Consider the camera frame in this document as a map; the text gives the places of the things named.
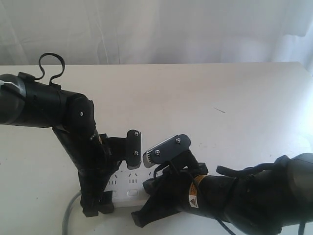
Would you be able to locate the white sheer curtain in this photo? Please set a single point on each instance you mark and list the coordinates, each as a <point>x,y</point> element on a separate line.
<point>157,31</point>

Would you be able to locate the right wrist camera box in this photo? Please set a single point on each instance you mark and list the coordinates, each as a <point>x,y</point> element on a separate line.
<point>166,150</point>

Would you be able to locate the white five-outlet power strip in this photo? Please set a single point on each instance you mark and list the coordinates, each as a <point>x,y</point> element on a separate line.
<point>127,187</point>

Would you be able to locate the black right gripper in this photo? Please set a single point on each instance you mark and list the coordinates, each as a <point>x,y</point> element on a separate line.
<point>175,187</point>

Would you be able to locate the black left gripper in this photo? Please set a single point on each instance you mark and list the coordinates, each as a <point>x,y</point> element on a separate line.
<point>99,156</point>

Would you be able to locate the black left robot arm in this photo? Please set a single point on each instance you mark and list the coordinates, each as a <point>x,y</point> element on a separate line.
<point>70,115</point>

